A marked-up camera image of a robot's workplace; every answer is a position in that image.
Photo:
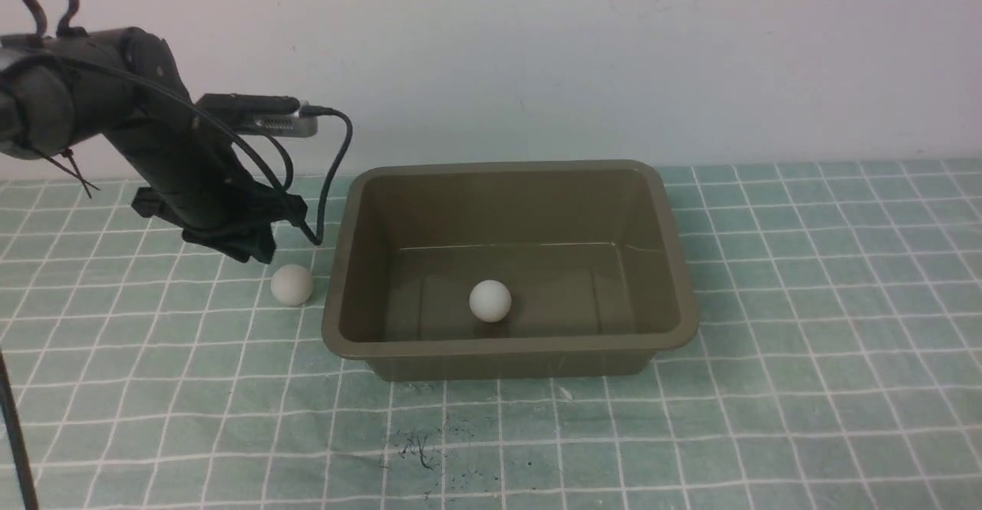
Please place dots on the wrist-mounted camera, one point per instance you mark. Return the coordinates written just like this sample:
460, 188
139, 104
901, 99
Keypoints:
275, 116

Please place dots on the brown plastic bin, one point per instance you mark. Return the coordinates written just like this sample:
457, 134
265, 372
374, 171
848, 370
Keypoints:
589, 250

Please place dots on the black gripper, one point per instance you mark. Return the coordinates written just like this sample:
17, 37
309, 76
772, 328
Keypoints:
225, 217

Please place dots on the black pole at left edge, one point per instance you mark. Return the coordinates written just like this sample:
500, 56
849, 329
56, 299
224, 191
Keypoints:
18, 445

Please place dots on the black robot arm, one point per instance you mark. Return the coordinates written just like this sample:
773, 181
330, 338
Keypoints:
124, 86

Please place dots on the white table-tennis ball on table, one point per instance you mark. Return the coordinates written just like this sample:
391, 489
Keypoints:
292, 285

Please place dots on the white table-tennis ball in bin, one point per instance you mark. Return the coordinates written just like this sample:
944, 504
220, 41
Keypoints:
490, 301

